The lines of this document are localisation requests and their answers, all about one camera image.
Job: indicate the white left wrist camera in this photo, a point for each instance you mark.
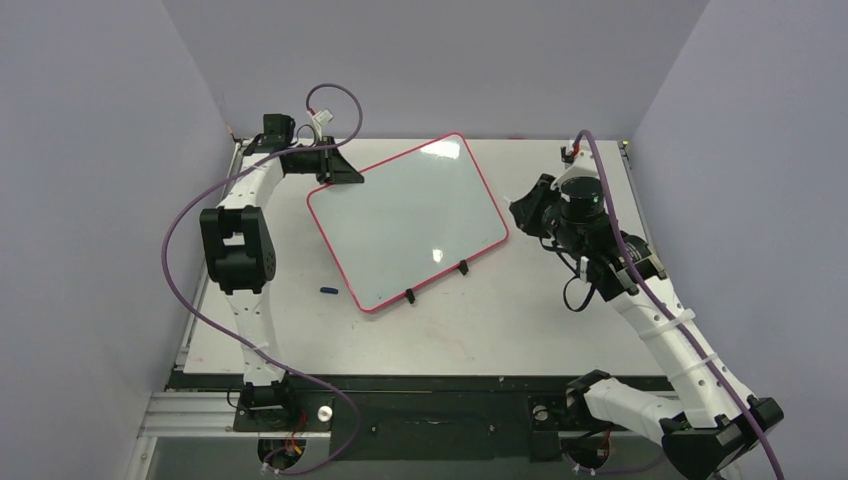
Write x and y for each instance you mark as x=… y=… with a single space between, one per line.
x=319 y=120

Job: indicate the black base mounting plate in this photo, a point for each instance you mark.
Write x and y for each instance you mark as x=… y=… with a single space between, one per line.
x=423 y=418

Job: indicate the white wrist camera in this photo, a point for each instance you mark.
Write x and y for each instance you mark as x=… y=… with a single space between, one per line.
x=576 y=162
x=319 y=120

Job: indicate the red-framed whiteboard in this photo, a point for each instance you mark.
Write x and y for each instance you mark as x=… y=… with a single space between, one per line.
x=416 y=216

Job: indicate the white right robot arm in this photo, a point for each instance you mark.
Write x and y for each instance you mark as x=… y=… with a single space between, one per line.
x=715 y=419

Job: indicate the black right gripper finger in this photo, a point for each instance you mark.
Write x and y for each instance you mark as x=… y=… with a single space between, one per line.
x=544 y=190
x=527 y=215

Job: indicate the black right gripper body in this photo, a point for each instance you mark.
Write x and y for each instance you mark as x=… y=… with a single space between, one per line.
x=538 y=209

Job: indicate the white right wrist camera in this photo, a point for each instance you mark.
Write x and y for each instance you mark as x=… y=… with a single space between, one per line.
x=576 y=162

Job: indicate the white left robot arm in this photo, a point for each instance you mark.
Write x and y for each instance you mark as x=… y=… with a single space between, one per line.
x=241 y=258

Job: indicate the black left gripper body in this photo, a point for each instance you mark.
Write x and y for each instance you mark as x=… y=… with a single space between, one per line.
x=306 y=162

